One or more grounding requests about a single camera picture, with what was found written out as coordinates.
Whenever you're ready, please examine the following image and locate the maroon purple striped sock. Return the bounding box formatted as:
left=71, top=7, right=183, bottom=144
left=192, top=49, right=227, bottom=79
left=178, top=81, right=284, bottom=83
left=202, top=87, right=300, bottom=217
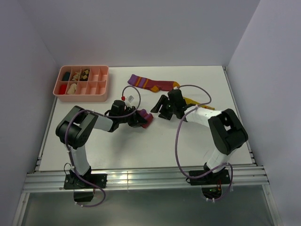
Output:
left=127, top=74, right=180, bottom=93

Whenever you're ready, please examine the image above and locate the aluminium front rail frame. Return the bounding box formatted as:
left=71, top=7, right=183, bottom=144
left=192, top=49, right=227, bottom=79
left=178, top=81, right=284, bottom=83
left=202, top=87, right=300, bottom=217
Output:
left=22, top=165, right=269, bottom=193

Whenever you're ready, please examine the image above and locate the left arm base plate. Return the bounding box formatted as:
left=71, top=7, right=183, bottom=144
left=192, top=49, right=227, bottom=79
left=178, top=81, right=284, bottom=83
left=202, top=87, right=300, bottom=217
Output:
left=63, top=174, right=107, bottom=190

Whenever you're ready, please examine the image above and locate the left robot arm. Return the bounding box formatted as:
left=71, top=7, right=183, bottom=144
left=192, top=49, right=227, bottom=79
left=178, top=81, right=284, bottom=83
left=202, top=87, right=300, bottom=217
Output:
left=55, top=100, right=153, bottom=188

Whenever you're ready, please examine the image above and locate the cream orange argyle rolled sock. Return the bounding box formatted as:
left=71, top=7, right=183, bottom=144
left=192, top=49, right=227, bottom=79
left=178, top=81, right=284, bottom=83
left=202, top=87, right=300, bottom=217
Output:
left=71, top=72, right=80, bottom=81

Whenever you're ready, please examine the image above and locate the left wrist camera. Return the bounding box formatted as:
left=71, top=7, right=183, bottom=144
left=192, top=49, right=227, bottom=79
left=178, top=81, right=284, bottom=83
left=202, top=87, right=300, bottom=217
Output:
left=121, top=95, right=134, bottom=107

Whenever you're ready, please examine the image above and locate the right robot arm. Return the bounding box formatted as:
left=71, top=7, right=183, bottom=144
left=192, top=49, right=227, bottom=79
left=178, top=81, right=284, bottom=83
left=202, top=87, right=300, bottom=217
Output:
left=150, top=89, right=248, bottom=184

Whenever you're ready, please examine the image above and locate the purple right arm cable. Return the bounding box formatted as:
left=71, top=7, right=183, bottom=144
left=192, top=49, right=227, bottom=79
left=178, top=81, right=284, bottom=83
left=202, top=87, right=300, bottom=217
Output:
left=175, top=84, right=233, bottom=203

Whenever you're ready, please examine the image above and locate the brown yellow argyle sock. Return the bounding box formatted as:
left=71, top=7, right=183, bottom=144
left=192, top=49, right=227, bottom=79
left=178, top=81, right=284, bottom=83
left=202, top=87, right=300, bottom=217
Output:
left=79, top=69, right=90, bottom=81

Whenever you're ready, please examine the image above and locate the cream white rolled sock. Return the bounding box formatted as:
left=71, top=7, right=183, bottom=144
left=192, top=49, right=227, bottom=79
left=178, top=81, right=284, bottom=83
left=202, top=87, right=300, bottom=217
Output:
left=67, top=83, right=77, bottom=95

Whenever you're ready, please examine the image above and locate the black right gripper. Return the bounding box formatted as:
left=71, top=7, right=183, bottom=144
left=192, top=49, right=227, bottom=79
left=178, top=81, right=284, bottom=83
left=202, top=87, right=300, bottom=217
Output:
left=150, top=95, right=176, bottom=121

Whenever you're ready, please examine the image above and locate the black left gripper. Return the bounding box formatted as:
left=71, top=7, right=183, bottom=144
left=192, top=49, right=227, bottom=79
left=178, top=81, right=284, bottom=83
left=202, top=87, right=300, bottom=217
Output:
left=118, top=106, right=147, bottom=127

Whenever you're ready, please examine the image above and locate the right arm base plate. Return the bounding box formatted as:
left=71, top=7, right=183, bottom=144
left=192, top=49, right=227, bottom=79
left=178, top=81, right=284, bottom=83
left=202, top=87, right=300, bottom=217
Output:
left=186, top=169, right=230, bottom=186

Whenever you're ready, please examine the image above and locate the pink compartment organizer box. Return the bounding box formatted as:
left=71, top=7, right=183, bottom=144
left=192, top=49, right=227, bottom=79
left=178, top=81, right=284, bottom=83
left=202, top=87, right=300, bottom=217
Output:
left=53, top=65, right=109, bottom=102

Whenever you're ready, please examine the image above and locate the red rolled sock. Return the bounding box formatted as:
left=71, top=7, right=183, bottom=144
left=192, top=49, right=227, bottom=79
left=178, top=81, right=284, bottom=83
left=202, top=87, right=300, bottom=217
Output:
left=58, top=84, right=67, bottom=95

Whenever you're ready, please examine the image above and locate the dark teal rolled sock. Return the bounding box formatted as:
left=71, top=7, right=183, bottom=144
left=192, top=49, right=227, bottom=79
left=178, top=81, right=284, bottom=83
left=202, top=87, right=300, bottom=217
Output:
left=62, top=72, right=71, bottom=81

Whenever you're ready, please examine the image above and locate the yellow patterned sock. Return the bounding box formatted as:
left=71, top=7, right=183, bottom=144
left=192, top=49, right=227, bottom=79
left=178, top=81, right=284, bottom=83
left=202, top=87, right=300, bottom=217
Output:
left=183, top=97, right=215, bottom=110

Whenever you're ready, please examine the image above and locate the maroon sock purple toe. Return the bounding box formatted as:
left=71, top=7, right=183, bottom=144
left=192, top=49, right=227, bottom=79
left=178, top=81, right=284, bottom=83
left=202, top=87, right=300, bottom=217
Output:
left=137, top=109, right=154, bottom=129

